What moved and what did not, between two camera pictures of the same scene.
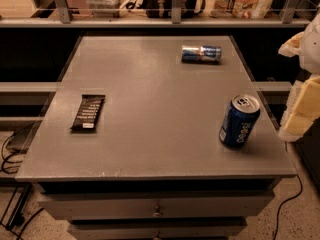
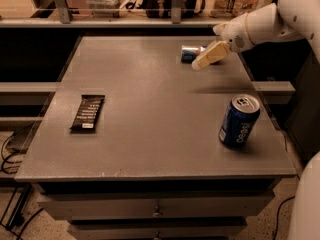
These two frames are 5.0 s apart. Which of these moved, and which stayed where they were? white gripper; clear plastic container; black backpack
Moved: white gripper
Stayed: black backpack; clear plastic container
